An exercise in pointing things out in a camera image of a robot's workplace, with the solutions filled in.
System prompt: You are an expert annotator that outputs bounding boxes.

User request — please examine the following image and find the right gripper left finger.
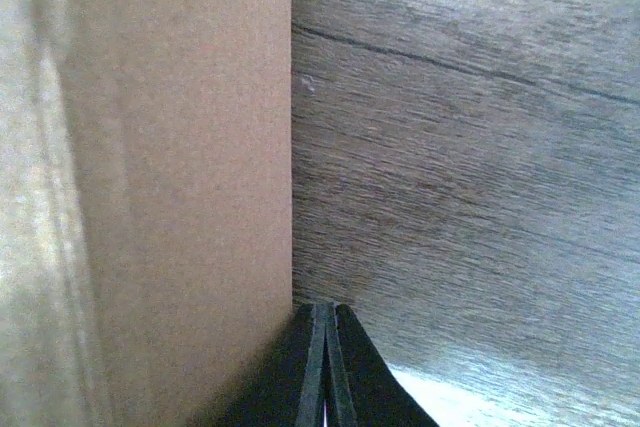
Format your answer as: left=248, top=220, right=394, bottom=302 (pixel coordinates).
left=192, top=303, right=333, bottom=427

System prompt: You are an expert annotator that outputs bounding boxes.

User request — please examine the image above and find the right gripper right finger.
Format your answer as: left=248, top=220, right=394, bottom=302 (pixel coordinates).
left=326, top=304, right=437, bottom=426

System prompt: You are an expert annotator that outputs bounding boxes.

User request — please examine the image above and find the cardboard box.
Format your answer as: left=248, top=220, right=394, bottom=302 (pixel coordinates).
left=1, top=0, right=292, bottom=426

